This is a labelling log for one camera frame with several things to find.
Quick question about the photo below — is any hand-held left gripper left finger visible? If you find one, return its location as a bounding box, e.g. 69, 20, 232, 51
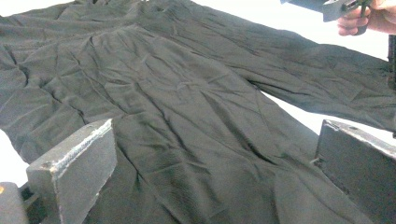
26, 118, 118, 224

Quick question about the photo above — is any black garment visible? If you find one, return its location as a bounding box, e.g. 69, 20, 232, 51
0, 0, 396, 224

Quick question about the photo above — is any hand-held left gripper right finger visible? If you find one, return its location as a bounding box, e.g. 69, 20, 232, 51
313, 119, 396, 224

